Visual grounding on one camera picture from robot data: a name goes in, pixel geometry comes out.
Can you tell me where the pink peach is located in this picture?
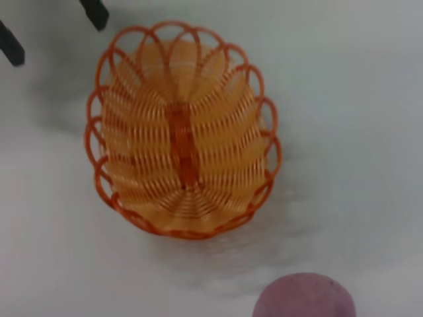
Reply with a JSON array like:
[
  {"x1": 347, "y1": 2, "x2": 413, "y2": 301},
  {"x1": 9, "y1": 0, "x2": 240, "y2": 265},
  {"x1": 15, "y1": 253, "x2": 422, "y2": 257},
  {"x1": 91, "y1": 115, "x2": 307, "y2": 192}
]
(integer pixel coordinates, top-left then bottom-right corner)
[{"x1": 252, "y1": 272, "x2": 357, "y2": 317}]

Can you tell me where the orange woven plastic basket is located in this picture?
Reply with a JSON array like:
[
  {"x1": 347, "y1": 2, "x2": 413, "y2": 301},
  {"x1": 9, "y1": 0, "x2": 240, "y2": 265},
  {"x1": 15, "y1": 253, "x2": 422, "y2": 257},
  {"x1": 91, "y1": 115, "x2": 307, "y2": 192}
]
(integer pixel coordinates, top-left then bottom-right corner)
[{"x1": 84, "y1": 20, "x2": 282, "y2": 238}]

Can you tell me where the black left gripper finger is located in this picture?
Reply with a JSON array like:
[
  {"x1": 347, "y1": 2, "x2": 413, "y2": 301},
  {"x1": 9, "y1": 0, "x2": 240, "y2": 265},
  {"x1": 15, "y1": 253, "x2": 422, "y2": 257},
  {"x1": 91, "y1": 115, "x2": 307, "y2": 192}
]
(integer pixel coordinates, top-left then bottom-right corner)
[
  {"x1": 0, "y1": 19, "x2": 26, "y2": 67},
  {"x1": 79, "y1": 0, "x2": 110, "y2": 32}
]

